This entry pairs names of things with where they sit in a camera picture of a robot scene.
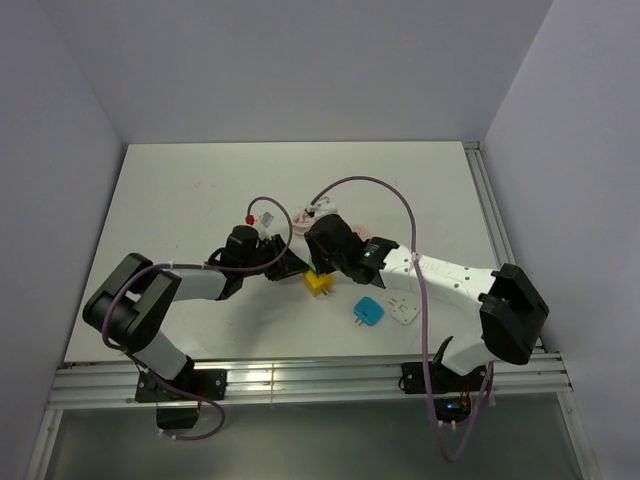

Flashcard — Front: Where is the aluminium rail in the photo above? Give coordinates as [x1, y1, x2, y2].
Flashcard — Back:
[47, 352, 572, 410]
[463, 143, 549, 365]

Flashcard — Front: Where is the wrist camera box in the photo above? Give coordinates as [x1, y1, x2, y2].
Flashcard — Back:
[304, 196, 337, 218]
[254, 212, 274, 240]

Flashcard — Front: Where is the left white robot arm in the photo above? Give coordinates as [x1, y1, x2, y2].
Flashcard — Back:
[82, 225, 309, 399]

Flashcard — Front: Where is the pink round power strip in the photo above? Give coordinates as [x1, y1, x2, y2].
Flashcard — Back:
[351, 224, 373, 241]

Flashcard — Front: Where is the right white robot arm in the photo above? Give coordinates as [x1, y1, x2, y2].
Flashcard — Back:
[304, 214, 549, 390]

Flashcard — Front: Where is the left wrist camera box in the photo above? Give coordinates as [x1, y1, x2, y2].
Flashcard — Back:
[254, 212, 274, 240]

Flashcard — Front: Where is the aluminium front rail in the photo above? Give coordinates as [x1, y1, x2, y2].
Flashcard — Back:
[47, 352, 572, 410]

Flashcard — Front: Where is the aluminium right rail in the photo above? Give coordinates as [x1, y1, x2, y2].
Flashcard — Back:
[463, 143, 549, 365]

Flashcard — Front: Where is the white plug adapter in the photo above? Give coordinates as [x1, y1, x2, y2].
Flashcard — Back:
[388, 293, 421, 326]

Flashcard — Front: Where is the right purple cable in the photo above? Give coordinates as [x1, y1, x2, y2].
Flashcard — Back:
[310, 175, 497, 462]

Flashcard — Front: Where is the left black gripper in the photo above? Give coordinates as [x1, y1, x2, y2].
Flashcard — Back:
[241, 234, 310, 281]

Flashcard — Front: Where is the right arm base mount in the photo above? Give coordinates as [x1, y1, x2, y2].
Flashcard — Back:
[397, 359, 494, 426]

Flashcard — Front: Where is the pink coiled cord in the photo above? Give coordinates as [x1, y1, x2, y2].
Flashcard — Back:
[292, 210, 317, 236]

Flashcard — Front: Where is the yellow cube socket adapter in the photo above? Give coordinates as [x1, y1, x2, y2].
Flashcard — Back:
[303, 271, 335, 297]

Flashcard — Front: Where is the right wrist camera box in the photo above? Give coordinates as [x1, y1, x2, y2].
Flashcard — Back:
[304, 196, 337, 218]

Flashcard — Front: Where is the blue plug adapter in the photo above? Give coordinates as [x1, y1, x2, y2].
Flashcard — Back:
[353, 296, 385, 326]

